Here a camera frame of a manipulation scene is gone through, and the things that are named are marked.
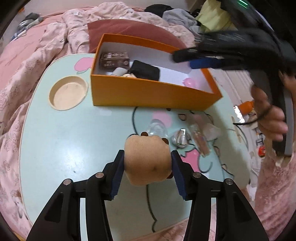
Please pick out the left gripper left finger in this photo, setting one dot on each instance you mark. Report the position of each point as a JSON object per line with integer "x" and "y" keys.
{"x": 117, "y": 171}

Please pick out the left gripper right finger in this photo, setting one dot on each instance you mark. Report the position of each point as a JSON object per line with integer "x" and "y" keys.
{"x": 177, "y": 167}

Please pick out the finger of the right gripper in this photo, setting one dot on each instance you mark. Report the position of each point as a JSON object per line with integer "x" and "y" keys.
{"x": 194, "y": 53}
{"x": 205, "y": 63}

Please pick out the silver cone figurine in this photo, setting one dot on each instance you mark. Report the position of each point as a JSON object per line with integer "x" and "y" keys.
{"x": 181, "y": 138}

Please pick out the brown plush toy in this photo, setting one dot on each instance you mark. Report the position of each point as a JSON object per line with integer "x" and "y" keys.
{"x": 147, "y": 159}

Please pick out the clear perfume bottle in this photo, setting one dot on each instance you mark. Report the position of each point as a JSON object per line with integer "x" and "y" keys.
{"x": 199, "y": 140}

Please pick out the black pouch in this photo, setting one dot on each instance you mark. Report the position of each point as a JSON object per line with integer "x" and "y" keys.
{"x": 144, "y": 71}

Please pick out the clear plastic wrap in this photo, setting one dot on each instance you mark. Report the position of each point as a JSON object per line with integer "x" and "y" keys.
{"x": 211, "y": 132}

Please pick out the pink fuzzy sleeve forearm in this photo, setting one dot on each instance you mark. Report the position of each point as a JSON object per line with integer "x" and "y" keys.
{"x": 275, "y": 195}

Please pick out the person's right hand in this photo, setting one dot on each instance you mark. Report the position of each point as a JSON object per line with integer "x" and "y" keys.
{"x": 272, "y": 125}

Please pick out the pink round item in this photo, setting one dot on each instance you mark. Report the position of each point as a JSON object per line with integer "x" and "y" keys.
{"x": 191, "y": 83}

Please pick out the grey hoodie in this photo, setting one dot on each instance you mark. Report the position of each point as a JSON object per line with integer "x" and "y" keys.
{"x": 183, "y": 18}

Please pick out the light green garment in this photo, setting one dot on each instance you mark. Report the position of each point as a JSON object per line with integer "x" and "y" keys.
{"x": 213, "y": 18}

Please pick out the clear crystal lump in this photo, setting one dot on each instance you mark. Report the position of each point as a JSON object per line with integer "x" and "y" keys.
{"x": 157, "y": 128}

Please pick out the black garment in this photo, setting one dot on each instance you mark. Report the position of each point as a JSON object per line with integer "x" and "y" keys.
{"x": 158, "y": 9}

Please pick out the dark red pillow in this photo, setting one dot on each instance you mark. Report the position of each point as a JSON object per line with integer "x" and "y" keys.
{"x": 131, "y": 28}

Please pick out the orange bottle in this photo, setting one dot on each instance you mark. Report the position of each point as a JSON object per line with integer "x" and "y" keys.
{"x": 246, "y": 107}

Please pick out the orange cardboard box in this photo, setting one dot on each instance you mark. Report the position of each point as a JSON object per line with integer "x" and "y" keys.
{"x": 168, "y": 92}

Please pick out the brown printed carton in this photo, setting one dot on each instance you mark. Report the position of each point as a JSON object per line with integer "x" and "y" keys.
{"x": 113, "y": 60}

